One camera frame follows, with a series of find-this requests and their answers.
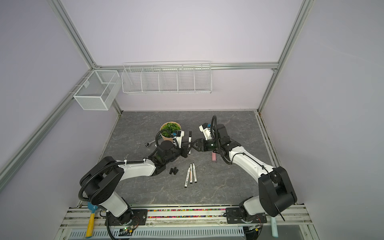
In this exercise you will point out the white wire shelf basket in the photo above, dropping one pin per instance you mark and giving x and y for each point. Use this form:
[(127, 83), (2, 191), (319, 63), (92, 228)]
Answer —
[(170, 77)]

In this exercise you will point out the yellow handled blue tool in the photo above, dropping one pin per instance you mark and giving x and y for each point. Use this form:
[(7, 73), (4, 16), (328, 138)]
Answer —
[(90, 227)]

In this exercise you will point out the teal garden trowel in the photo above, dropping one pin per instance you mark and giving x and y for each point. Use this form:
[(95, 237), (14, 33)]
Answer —
[(274, 228)]

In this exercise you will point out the silver wrench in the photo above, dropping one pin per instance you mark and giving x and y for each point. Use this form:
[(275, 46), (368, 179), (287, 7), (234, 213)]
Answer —
[(147, 144)]

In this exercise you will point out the white mesh box basket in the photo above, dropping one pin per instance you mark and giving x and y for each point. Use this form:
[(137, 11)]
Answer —
[(99, 90)]

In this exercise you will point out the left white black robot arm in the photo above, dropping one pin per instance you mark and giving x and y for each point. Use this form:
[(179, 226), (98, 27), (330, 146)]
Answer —
[(98, 186)]

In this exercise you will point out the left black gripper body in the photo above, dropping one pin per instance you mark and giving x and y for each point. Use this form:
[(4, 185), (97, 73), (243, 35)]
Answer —
[(176, 154)]

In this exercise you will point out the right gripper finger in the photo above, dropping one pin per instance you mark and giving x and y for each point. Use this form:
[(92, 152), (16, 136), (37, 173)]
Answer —
[(198, 142), (199, 148)]

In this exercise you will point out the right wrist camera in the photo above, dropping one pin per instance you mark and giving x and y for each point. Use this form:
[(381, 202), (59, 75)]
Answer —
[(206, 130)]

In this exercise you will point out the white marker pen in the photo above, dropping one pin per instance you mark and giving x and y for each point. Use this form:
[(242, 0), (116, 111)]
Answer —
[(191, 174), (190, 140), (194, 173), (187, 180)]

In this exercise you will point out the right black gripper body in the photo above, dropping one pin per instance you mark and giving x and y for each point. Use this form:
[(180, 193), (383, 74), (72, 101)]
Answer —
[(212, 145)]

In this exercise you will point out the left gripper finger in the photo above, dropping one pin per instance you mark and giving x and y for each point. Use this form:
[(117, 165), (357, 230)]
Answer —
[(184, 152), (185, 145)]

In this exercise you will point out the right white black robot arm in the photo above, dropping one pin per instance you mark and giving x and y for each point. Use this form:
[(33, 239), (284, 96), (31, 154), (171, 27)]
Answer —
[(276, 192)]

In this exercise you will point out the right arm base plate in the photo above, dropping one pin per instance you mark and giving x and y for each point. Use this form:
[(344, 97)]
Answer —
[(238, 215)]

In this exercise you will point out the potted green plant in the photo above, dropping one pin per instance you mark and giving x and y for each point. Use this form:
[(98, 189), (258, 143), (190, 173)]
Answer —
[(171, 129)]

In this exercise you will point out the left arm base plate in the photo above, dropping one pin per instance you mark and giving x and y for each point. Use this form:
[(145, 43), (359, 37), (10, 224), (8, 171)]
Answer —
[(135, 217)]

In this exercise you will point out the white perforated cable tray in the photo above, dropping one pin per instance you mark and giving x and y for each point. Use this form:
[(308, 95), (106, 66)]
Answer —
[(159, 233)]

